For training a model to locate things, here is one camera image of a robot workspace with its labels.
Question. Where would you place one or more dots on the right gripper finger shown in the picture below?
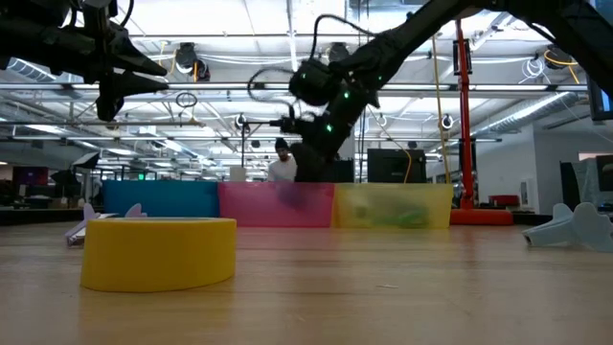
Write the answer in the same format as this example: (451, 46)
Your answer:
(324, 163)
(304, 163)

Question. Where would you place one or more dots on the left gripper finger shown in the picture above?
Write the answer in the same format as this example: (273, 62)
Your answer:
(139, 84)
(134, 60)

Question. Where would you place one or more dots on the green mini stapler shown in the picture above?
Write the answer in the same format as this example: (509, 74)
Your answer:
(412, 219)

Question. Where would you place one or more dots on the yellow tape roll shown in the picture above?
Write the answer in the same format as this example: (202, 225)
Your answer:
(158, 254)

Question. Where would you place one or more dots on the light blue staple remover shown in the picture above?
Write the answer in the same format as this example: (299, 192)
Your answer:
(574, 230)

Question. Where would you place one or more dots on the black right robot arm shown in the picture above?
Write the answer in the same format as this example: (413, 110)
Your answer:
(431, 19)

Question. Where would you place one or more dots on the black equipment box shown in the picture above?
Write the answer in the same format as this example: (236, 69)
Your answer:
(346, 171)

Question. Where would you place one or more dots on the person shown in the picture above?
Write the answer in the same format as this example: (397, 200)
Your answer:
(282, 170)

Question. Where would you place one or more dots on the pink plastic bin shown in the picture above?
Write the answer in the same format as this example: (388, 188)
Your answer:
(258, 206)

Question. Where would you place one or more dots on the black monitor back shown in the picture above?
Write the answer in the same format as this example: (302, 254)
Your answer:
(392, 165)

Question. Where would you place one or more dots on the yellow plastic bin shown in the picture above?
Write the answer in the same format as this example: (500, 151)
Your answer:
(392, 196)

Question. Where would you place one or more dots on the blue plastic bin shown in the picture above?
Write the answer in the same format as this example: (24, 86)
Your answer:
(163, 196)

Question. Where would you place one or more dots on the red metal stand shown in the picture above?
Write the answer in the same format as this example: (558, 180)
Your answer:
(465, 144)

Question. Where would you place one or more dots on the red box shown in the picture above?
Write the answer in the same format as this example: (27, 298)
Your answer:
(504, 200)

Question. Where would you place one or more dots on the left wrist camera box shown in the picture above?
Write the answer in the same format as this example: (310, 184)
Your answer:
(109, 108)

